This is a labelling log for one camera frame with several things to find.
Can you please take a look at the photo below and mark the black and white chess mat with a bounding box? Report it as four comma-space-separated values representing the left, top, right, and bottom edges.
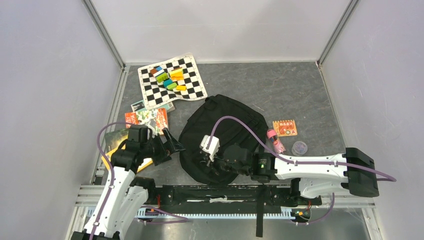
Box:
137, 53, 208, 110

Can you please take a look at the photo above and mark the light green flat brick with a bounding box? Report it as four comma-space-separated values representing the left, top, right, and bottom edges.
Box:
166, 82, 178, 90

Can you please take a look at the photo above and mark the green toy brick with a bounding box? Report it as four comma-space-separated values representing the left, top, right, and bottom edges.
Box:
155, 72, 169, 83

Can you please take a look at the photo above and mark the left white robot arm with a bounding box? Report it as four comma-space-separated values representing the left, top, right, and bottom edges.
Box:
70, 124, 185, 240

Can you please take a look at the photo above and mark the orange treehouse story book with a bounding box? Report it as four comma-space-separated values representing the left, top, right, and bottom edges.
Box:
124, 108, 169, 135

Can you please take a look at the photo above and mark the teal paperback book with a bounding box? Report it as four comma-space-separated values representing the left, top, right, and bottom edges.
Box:
130, 100, 175, 113

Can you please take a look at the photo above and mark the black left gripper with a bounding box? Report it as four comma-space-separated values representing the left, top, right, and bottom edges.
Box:
140, 127, 185, 166

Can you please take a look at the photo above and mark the teal toy brick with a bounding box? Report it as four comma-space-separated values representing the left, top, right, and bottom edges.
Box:
163, 78, 173, 88

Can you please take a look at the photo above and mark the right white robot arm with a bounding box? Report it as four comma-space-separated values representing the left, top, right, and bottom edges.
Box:
200, 143, 380, 204

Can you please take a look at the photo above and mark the orange toy brick stack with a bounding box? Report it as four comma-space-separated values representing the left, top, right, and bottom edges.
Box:
169, 67, 184, 81

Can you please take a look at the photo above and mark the dark green forest book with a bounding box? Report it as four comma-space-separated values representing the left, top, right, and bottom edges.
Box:
104, 128, 129, 153

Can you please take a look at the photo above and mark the yellow small toy brick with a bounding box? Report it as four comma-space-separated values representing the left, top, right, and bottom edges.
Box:
175, 85, 187, 91

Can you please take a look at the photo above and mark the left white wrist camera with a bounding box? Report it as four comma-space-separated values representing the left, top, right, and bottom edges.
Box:
200, 135, 220, 162

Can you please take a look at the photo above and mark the yellow book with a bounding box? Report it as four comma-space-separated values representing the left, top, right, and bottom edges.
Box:
101, 146, 153, 173

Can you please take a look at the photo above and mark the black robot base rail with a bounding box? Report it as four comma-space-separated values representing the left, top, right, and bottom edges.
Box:
146, 185, 322, 214

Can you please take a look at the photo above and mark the pink water bottle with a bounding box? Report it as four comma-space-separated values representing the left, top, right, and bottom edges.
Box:
266, 129, 286, 154

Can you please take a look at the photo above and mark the black student backpack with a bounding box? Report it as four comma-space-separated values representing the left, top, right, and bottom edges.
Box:
178, 94, 269, 187

